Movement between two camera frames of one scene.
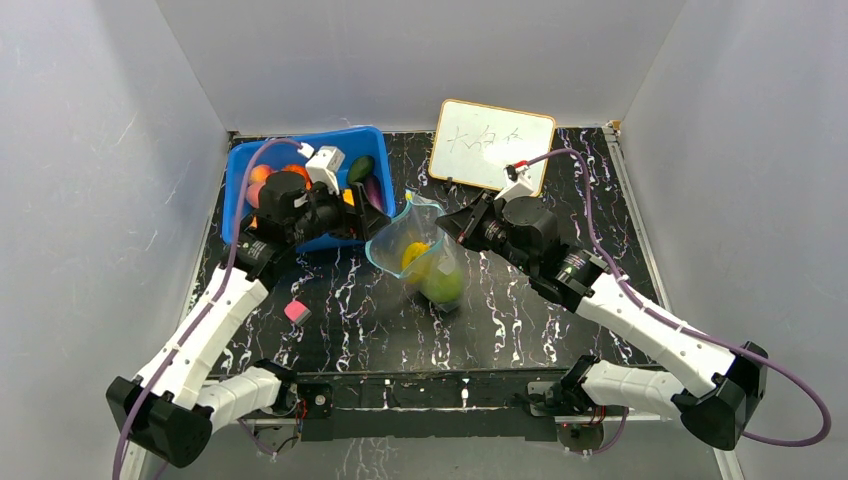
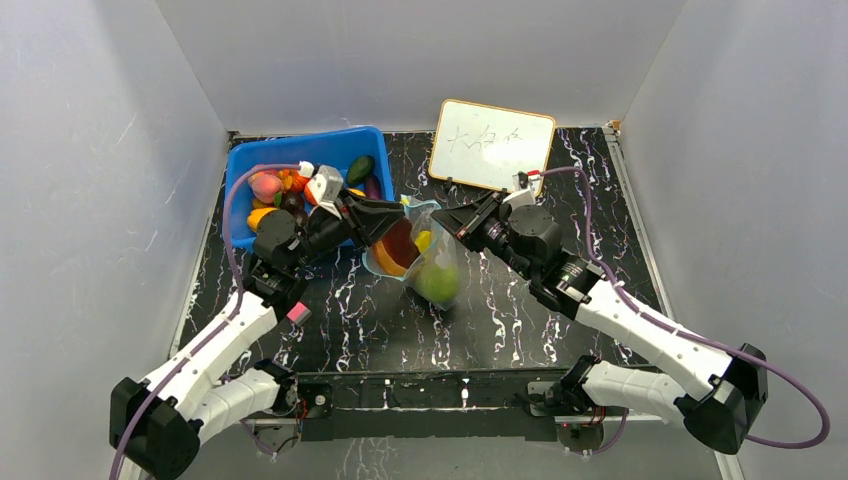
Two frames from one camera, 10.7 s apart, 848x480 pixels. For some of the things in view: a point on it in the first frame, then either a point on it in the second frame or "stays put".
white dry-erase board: x=474 y=143 stays put
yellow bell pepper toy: x=412 y=251 to x=423 y=240
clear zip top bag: x=414 y=247 stays put
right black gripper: x=475 y=223 stays put
